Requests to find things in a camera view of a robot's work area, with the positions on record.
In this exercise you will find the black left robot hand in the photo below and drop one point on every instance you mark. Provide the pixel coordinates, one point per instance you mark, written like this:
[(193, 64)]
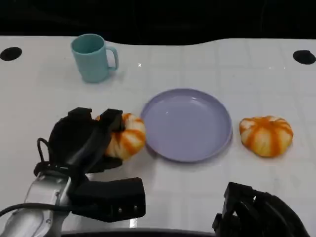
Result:
[(71, 140)]

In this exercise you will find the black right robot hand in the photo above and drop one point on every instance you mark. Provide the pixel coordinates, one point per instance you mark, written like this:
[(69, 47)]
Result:
[(259, 217)]

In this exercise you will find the orange and white bread roll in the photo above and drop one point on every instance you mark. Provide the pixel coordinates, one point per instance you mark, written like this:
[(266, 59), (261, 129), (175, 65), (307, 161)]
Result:
[(266, 138), (130, 140)]

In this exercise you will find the pale green mug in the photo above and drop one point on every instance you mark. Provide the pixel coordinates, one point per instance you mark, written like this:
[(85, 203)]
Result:
[(91, 61)]

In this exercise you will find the black round table grommet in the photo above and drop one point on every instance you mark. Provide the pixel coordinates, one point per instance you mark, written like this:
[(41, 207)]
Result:
[(304, 57), (10, 53)]

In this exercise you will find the lilac plate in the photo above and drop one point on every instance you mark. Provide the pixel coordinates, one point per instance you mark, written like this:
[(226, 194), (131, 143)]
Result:
[(185, 123)]

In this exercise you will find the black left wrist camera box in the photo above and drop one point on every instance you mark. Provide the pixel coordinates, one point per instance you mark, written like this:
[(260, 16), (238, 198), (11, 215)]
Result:
[(111, 200)]

